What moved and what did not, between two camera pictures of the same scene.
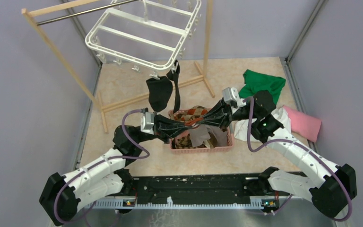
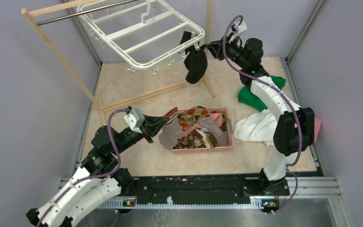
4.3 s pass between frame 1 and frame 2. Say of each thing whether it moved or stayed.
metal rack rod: stayed
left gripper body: moved
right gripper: moved
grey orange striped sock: moved
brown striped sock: stayed
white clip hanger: moved
